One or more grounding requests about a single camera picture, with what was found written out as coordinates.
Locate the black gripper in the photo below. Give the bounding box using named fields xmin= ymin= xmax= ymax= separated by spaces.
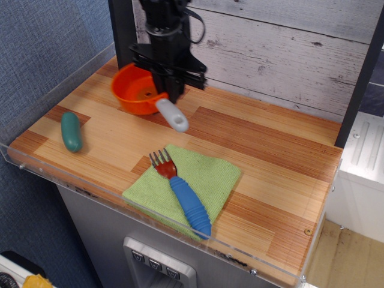
xmin=130 ymin=25 xmax=207 ymax=103

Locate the orange pan with grey handle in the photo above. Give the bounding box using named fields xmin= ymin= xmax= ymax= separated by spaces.
xmin=111 ymin=63 xmax=189 ymax=133

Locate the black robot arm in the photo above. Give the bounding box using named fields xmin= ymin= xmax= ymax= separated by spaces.
xmin=130 ymin=1 xmax=207 ymax=104

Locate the green pickle toy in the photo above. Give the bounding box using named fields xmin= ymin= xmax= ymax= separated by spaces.
xmin=61 ymin=112 xmax=83 ymax=152

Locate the green microfibre cloth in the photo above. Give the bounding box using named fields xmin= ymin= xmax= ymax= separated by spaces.
xmin=122 ymin=144 xmax=241 ymax=241

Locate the silver dispenser button panel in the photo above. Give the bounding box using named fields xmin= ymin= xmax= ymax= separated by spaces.
xmin=123 ymin=236 xmax=197 ymax=287

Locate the white grooved appliance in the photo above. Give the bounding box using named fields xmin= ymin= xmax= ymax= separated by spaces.
xmin=338 ymin=112 xmax=384 ymax=184

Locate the clear acrylic table guard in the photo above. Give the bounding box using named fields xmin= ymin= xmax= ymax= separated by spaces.
xmin=1 ymin=44 xmax=341 ymax=287

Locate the black and yellow object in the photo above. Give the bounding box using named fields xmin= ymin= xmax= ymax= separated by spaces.
xmin=1 ymin=251 xmax=55 ymax=287

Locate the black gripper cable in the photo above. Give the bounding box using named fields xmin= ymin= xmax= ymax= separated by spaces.
xmin=182 ymin=6 xmax=206 ymax=44

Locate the fork with blue handle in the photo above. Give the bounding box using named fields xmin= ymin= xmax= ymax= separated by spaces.
xmin=149 ymin=148 xmax=212 ymax=239

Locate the dark left frame post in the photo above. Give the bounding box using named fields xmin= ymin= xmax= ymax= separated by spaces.
xmin=108 ymin=0 xmax=137 ymax=69

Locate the dark frame post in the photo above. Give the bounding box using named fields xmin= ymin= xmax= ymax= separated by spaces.
xmin=108 ymin=0 xmax=137 ymax=69
xmin=334 ymin=7 xmax=383 ymax=148

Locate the dark right frame post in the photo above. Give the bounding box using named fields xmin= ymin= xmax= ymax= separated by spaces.
xmin=334 ymin=7 xmax=383 ymax=148

